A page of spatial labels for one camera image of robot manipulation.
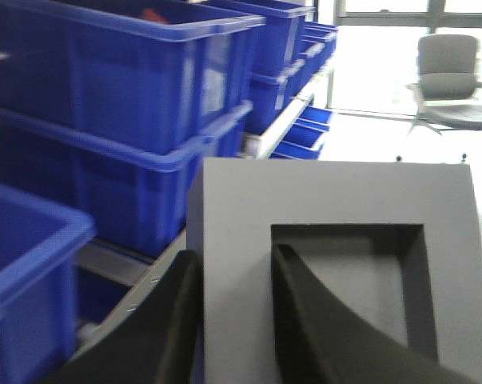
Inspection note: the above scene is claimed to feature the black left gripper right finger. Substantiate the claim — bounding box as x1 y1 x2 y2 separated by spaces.
271 244 471 383

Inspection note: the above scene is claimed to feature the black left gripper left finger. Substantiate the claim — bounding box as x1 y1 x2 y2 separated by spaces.
41 250 203 383

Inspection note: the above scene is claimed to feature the gray foam cube base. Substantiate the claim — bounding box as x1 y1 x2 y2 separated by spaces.
187 158 482 383

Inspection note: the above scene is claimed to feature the lower stacked blue bin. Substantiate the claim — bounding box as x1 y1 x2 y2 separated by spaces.
0 100 253 257

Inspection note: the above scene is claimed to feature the stacked blue bin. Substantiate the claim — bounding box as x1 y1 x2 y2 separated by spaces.
0 1 265 154
0 100 253 257

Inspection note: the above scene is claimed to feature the near blue bin corner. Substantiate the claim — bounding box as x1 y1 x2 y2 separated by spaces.
0 183 96 383

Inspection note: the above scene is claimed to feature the upper stacked blue bin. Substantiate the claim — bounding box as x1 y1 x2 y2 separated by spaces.
0 1 265 154

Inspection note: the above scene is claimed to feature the gray office chair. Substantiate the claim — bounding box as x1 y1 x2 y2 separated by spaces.
408 34 482 134

